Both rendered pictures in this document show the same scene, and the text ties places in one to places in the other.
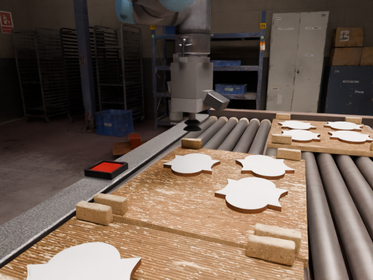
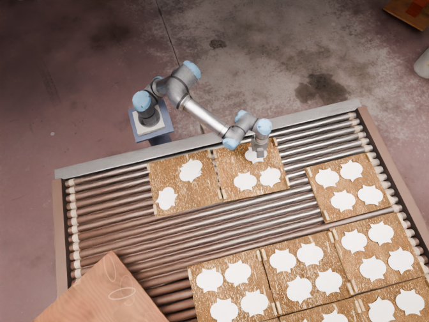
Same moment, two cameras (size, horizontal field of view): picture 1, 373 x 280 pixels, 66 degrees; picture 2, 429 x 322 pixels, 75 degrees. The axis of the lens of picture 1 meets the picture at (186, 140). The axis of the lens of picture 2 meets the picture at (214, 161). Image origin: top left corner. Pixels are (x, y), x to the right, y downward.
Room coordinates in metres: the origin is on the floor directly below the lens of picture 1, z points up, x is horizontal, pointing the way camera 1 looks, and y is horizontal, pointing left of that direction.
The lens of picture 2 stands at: (0.10, -0.45, 2.60)
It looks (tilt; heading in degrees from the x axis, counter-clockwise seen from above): 69 degrees down; 61
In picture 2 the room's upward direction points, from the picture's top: 4 degrees counter-clockwise
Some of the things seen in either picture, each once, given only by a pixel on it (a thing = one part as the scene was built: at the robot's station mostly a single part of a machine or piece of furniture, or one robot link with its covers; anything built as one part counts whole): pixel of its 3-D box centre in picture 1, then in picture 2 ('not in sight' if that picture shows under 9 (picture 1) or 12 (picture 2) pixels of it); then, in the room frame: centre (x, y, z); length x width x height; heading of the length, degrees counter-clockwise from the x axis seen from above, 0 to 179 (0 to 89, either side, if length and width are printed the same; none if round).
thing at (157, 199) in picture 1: (218, 183); (249, 168); (0.57, -0.07, 0.93); 0.41 x 0.35 x 0.02; 159
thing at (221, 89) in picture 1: (231, 89); not in sight; (5.00, -0.78, 0.72); 0.50 x 0.38 x 0.16; 68
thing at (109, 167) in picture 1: (106, 169); not in sight; (0.66, 0.20, 0.92); 0.06 x 0.06 x 0.01; 71
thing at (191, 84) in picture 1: (201, 83); (259, 145); (0.63, -0.03, 1.13); 0.12 x 0.09 x 0.16; 62
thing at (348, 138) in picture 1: (321, 130); (347, 186); (0.99, -0.48, 0.94); 0.41 x 0.35 x 0.04; 161
